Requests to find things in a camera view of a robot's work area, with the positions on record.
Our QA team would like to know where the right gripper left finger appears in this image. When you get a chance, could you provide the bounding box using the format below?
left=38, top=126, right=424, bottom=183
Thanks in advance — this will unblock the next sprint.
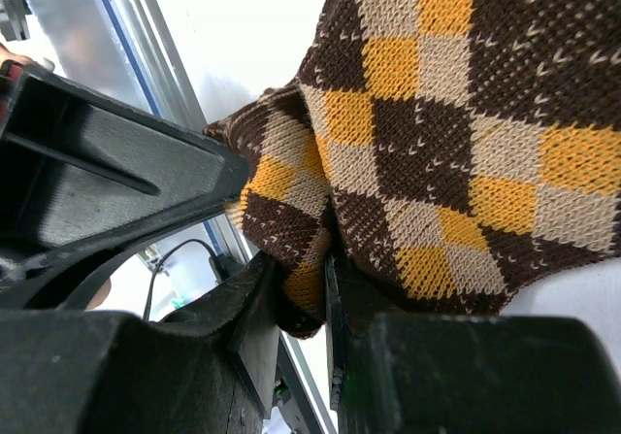
left=1, top=253, right=277, bottom=433

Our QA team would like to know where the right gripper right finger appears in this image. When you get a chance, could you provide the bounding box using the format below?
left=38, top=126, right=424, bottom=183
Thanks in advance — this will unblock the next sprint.
left=325, top=251, right=620, bottom=433

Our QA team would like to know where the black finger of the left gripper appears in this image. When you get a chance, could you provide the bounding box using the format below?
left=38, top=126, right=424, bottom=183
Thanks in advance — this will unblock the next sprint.
left=0, top=59, right=251, bottom=312

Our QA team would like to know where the brown yellow argyle sock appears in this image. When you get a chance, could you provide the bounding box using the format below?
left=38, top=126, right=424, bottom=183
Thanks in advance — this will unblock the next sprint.
left=205, top=0, right=620, bottom=338

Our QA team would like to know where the aluminium front rail frame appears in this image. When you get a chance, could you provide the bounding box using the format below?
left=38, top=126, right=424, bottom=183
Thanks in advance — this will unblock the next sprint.
left=18, top=0, right=336, bottom=434

